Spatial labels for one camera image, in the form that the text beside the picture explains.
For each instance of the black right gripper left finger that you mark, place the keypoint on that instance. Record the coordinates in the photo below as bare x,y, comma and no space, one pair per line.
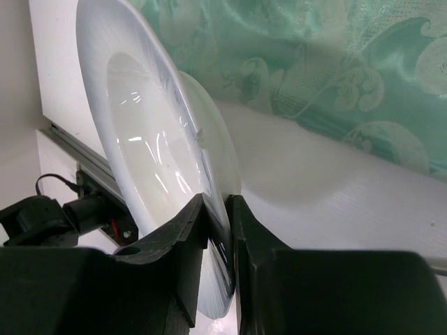
148,287

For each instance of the aluminium table rail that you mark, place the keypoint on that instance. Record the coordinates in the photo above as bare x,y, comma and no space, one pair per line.
80,153

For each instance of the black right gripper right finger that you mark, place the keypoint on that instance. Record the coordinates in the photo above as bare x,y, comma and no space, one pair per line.
282,290

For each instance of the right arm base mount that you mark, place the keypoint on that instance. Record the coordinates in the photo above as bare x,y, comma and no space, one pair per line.
41,221

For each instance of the green patterned placemat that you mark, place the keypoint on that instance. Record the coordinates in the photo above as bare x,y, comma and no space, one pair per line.
371,74

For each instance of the white round plate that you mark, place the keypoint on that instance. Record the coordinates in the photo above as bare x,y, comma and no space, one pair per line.
163,136

